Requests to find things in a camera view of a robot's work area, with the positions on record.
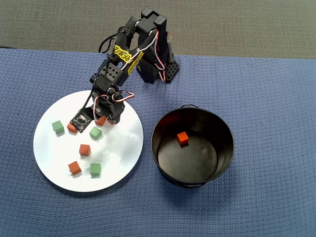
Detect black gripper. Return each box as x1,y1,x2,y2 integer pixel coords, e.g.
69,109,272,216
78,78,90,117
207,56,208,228
91,95,125,125

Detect white round plate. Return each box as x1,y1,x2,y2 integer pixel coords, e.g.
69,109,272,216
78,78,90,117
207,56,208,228
33,90,144,193

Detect green cube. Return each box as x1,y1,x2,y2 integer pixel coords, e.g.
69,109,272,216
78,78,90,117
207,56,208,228
89,126,103,141
51,120,65,135
89,162,102,178

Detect black metal bucket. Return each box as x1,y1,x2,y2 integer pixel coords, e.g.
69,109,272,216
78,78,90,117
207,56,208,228
150,104,235,188

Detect blue woven tablecloth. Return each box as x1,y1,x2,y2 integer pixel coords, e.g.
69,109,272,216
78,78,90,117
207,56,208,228
0,48,316,237

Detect small wrist camera board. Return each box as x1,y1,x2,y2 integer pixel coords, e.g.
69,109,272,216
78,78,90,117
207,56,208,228
70,110,91,134

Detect thin black camera cable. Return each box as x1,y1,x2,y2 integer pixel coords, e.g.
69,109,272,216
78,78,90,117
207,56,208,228
82,31,124,112

